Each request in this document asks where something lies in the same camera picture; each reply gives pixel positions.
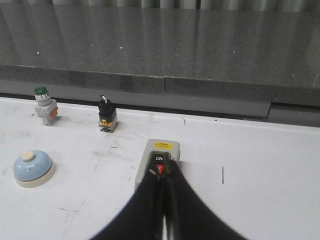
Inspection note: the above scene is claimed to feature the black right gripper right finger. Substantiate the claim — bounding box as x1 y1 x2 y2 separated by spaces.
163 160 245 240

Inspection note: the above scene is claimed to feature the black selector switch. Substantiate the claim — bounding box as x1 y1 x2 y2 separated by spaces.
98 95 118 133

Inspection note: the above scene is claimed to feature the grey on-off switch box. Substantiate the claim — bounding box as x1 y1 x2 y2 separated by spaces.
134 139 181 191

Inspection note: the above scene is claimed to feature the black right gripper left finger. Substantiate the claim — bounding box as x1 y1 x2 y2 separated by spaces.
93 166 165 240

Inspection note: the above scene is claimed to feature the grey curtain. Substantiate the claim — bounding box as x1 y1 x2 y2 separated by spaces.
1 0 320 13

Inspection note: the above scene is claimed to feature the green pushbutton switch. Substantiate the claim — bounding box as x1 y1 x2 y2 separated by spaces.
34 86 59 126

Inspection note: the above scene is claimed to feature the grey stone ledge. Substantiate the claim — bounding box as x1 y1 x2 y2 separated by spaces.
0 3 320 125

